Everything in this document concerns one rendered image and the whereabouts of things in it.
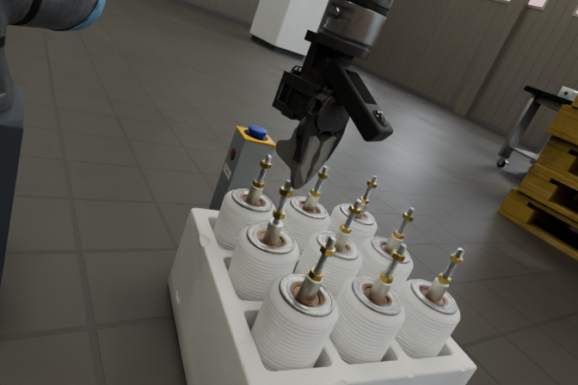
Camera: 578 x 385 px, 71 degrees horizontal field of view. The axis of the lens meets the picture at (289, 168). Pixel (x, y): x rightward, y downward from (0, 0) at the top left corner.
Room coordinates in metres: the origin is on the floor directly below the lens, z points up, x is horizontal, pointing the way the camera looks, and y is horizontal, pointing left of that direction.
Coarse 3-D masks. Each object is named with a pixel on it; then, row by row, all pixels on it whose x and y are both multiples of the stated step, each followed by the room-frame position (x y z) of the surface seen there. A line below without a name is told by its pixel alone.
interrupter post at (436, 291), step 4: (436, 280) 0.56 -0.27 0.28; (432, 284) 0.57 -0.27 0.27; (436, 284) 0.56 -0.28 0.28; (440, 284) 0.56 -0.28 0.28; (444, 284) 0.56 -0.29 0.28; (448, 284) 0.56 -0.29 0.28; (432, 288) 0.56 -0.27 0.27; (436, 288) 0.56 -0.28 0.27; (440, 288) 0.56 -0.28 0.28; (444, 288) 0.56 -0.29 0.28; (428, 292) 0.56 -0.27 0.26; (432, 292) 0.56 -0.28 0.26; (436, 292) 0.56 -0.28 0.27; (440, 292) 0.55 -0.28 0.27; (444, 292) 0.56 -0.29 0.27; (428, 296) 0.56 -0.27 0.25; (432, 296) 0.56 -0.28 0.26; (436, 296) 0.56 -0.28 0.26; (440, 296) 0.56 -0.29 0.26; (436, 300) 0.56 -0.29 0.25
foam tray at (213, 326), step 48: (192, 240) 0.62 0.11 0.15; (192, 288) 0.56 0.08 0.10; (192, 336) 0.51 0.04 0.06; (240, 336) 0.41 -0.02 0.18; (192, 384) 0.46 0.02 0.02; (240, 384) 0.36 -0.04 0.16; (288, 384) 0.37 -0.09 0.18; (336, 384) 0.40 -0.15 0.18; (384, 384) 0.44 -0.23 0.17; (432, 384) 0.49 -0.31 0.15
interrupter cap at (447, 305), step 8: (416, 280) 0.59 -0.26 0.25; (424, 280) 0.60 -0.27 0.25; (416, 288) 0.57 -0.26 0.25; (424, 288) 0.58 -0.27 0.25; (416, 296) 0.55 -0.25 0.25; (424, 296) 0.55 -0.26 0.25; (448, 296) 0.58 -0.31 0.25; (432, 304) 0.54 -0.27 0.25; (440, 304) 0.55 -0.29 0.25; (448, 304) 0.56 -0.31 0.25; (456, 304) 0.56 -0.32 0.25; (440, 312) 0.53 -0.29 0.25; (448, 312) 0.53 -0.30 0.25
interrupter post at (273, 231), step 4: (272, 220) 0.54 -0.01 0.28; (268, 224) 0.54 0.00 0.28; (272, 224) 0.53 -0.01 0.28; (276, 224) 0.54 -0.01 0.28; (280, 224) 0.54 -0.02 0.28; (268, 228) 0.53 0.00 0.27; (272, 228) 0.53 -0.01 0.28; (276, 228) 0.53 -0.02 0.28; (280, 228) 0.54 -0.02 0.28; (268, 232) 0.53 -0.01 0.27; (272, 232) 0.53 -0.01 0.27; (276, 232) 0.53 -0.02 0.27; (264, 236) 0.54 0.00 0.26; (268, 236) 0.53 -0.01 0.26; (272, 236) 0.53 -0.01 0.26; (276, 236) 0.53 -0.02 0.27; (268, 240) 0.53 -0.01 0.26; (272, 240) 0.53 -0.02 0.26; (276, 240) 0.54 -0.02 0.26
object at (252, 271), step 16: (240, 240) 0.52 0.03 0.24; (240, 256) 0.51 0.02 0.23; (256, 256) 0.50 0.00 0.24; (272, 256) 0.50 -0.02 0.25; (288, 256) 0.52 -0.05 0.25; (240, 272) 0.51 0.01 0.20; (256, 272) 0.50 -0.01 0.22; (272, 272) 0.50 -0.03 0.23; (288, 272) 0.52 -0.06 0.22; (240, 288) 0.50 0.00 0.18; (256, 288) 0.50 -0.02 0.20
